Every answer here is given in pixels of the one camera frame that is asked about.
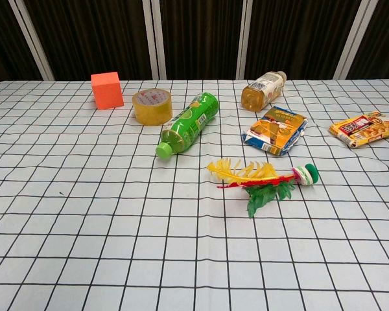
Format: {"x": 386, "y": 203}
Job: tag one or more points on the colourful feather shuttlecock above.
{"x": 306, "y": 175}

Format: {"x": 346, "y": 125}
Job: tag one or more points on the green plastic drink bottle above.
{"x": 189, "y": 121}

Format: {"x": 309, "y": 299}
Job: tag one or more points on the yellow packing tape roll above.
{"x": 153, "y": 107}

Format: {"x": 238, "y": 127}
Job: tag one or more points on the orange and blue snack packet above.
{"x": 275, "y": 129}

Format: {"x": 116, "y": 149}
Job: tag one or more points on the amber tea bottle white label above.
{"x": 262, "y": 92}

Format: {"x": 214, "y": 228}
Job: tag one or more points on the white grid-pattern tablecloth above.
{"x": 116, "y": 226}

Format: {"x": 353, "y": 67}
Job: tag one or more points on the orange foam cube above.
{"x": 107, "y": 90}

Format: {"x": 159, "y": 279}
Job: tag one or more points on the yellow red snack packet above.
{"x": 364, "y": 128}

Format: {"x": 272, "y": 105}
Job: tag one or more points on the white folding screen frame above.
{"x": 157, "y": 39}

